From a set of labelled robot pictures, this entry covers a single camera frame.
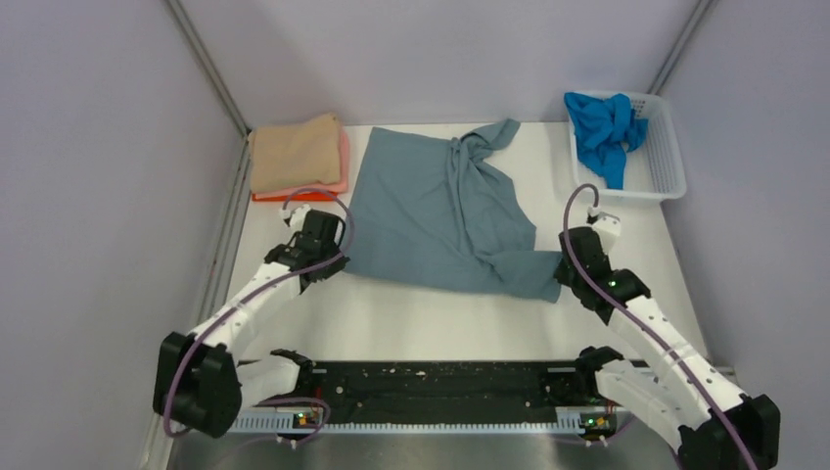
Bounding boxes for white plastic laundry basket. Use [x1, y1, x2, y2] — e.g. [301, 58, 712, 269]
[567, 90, 686, 204]

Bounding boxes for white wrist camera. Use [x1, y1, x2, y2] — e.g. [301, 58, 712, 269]
[279, 204, 311, 231]
[586, 208, 623, 251]

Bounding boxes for aluminium side rail left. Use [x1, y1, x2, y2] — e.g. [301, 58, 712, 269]
[194, 139, 252, 325]

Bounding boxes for grey blue t shirt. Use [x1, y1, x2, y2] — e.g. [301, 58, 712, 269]
[346, 118, 562, 303]

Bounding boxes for bright blue t shirt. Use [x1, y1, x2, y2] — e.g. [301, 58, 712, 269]
[564, 92, 649, 190]

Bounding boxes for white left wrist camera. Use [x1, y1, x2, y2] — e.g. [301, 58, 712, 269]
[279, 204, 311, 231]

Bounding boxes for aluminium frame post left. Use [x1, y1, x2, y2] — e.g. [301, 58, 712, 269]
[161, 0, 251, 137]

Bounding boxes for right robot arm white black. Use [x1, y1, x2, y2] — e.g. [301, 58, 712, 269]
[555, 226, 781, 469]

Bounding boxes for beige folded t shirt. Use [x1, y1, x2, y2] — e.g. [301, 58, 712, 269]
[248, 113, 343, 194]

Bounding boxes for aluminium frame post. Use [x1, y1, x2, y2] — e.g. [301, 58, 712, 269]
[648, 0, 719, 95]
[161, 0, 251, 137]

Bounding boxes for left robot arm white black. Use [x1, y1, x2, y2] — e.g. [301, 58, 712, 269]
[152, 205, 354, 438]

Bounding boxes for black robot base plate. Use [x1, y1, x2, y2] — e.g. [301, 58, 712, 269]
[251, 360, 640, 427]

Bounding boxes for aluminium frame rail front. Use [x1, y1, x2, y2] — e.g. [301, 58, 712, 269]
[155, 365, 747, 416]

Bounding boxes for white slotted cable duct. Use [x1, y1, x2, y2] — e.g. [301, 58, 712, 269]
[228, 411, 584, 435]

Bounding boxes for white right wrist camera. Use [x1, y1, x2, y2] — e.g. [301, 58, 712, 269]
[586, 208, 623, 251]

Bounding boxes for pink folded t shirt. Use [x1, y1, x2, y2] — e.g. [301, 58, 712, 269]
[252, 127, 350, 202]

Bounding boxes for orange folded t shirt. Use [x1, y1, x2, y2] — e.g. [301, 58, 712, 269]
[252, 188, 340, 203]

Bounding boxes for aluminium frame post right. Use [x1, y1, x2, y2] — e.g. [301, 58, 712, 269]
[648, 0, 719, 95]

